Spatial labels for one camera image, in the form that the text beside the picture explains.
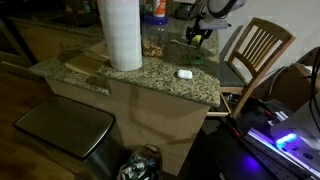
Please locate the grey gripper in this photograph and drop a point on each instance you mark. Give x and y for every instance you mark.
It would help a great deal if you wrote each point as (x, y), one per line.
(214, 24)

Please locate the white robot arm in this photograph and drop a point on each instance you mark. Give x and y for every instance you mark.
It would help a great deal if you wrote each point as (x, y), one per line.
(224, 6)

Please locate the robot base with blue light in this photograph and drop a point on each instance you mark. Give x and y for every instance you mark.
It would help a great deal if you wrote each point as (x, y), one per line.
(293, 141)

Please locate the dark metal pot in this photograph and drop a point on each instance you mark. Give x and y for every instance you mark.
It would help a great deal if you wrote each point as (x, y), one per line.
(183, 11)

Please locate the white earbuds case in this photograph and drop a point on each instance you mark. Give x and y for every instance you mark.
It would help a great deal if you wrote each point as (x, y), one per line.
(184, 74)

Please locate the clear jar with purple lid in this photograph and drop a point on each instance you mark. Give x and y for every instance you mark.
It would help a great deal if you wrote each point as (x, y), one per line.
(155, 36)

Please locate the orange and white bottle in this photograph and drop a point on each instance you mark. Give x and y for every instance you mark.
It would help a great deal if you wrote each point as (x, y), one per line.
(160, 8)

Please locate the wooden chair with dark seat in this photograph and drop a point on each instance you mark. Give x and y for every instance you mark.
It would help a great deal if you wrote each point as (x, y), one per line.
(270, 28)

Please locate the white paper towel roll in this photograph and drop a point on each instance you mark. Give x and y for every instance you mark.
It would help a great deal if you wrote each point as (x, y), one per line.
(120, 33)

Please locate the light wooden counter cabinet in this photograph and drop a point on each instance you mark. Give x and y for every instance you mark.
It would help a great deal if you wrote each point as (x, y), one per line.
(150, 116)

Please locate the brown cardboard box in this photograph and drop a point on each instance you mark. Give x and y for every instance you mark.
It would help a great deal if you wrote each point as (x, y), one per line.
(296, 87)

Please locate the wooden cutting board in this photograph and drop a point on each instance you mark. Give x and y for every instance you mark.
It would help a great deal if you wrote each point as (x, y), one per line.
(83, 64)

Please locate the white crumpled paper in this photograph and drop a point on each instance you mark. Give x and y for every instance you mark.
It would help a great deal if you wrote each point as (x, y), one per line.
(315, 69)

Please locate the bag of empty bottles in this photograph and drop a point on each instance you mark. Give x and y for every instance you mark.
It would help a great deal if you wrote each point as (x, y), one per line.
(140, 165)

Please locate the long wooden kitchen counter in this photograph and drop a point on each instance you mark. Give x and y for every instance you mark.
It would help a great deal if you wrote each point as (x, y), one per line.
(46, 36)

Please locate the stainless steel trash can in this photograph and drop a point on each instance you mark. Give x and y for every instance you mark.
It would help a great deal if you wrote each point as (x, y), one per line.
(66, 123)

